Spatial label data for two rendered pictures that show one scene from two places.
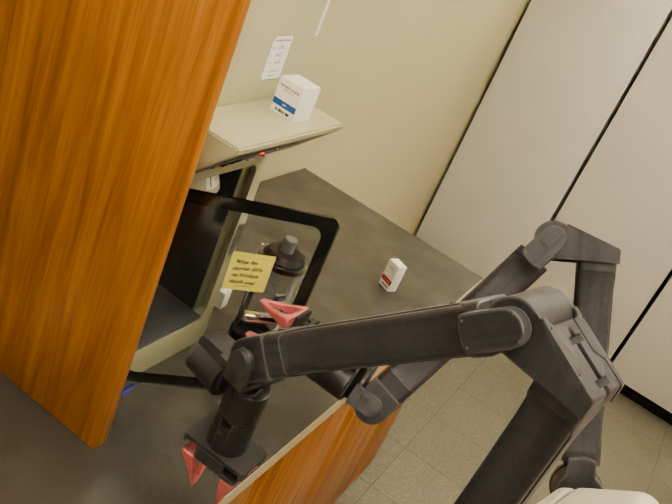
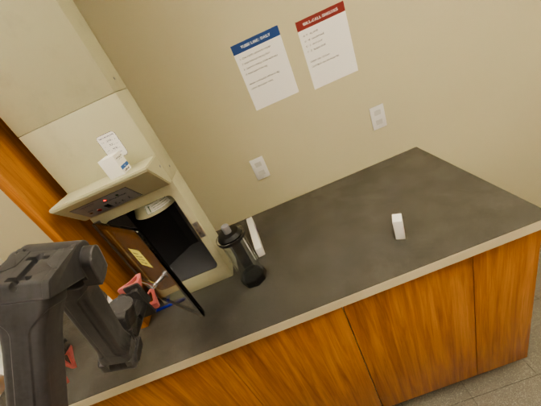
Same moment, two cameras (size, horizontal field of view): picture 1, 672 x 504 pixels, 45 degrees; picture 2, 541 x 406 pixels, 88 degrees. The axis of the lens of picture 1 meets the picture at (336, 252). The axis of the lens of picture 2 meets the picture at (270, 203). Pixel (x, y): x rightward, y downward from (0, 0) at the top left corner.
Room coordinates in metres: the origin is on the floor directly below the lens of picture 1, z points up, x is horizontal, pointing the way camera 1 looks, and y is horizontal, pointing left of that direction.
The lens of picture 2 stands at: (1.40, -0.78, 1.68)
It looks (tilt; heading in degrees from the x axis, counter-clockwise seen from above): 28 degrees down; 75
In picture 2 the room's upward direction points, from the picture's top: 25 degrees counter-clockwise
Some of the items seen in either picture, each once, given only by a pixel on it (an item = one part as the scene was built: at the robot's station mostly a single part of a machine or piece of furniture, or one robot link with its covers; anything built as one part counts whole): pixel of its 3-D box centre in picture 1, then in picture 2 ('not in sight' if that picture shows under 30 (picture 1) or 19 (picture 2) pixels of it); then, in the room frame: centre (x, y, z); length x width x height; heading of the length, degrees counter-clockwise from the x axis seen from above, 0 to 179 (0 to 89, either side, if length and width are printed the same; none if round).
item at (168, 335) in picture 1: (221, 300); (150, 270); (1.17, 0.15, 1.19); 0.30 x 0.01 x 0.40; 119
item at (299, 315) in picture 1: (279, 321); (137, 287); (1.14, 0.04, 1.22); 0.09 x 0.07 x 0.07; 70
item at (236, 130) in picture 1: (259, 145); (114, 194); (1.22, 0.18, 1.46); 0.32 x 0.12 x 0.10; 160
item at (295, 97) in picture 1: (295, 98); (115, 164); (1.28, 0.16, 1.54); 0.05 x 0.05 x 0.06; 66
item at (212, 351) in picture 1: (232, 361); not in sight; (0.87, 0.07, 1.31); 0.11 x 0.09 x 0.12; 56
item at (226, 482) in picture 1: (220, 473); not in sight; (0.85, 0.02, 1.14); 0.07 x 0.07 x 0.09; 71
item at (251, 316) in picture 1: (266, 312); (152, 279); (1.18, 0.07, 1.20); 0.10 x 0.05 x 0.03; 119
